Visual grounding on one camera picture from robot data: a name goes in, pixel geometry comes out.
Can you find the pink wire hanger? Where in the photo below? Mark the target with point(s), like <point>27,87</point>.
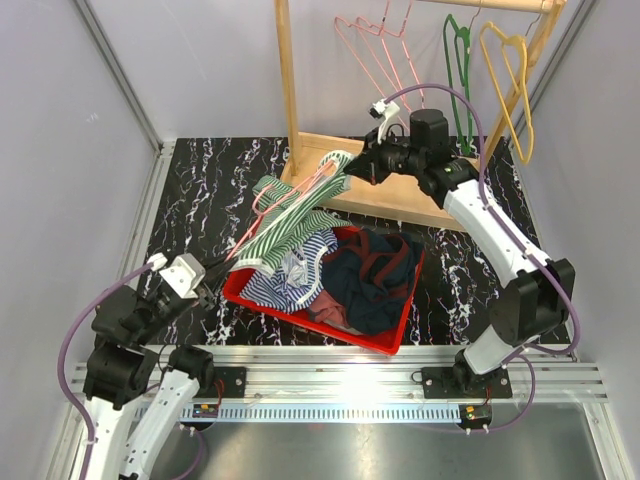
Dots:
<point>323,172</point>
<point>385,40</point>
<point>365,55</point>

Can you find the red plastic tray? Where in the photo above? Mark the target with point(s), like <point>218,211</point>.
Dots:
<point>387,342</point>

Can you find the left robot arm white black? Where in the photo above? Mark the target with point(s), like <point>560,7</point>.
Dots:
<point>124,435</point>

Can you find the red tank top grey trim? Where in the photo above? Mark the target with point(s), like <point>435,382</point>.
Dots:
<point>325,309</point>

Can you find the yellow plastic hanger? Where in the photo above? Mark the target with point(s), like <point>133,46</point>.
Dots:
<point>510,85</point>

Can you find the green white striped tank top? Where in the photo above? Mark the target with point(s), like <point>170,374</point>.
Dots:
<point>290,224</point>

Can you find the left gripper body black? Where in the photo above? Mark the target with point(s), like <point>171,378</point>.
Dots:
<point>201,291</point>

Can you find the blue white striped tank top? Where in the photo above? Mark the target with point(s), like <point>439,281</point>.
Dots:
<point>297,282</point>

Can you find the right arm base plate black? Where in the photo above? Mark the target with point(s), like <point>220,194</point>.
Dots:
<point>442,382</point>

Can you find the navy maroon tank top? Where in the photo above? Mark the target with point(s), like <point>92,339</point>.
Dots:
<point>372,276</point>

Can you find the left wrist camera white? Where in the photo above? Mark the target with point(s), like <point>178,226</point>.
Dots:
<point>183,274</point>

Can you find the green plastic hanger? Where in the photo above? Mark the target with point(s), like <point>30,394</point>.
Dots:
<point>457,49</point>

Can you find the aluminium frame rail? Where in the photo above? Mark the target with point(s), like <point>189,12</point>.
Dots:
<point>348,383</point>

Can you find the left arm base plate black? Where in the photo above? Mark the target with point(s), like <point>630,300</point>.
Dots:
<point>229,381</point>

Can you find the wooden clothes rack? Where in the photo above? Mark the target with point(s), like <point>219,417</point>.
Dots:
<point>401,200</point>

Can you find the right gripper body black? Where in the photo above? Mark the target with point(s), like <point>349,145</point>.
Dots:
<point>388,157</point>

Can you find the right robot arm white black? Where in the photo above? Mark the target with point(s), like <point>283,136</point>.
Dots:
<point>535,288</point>

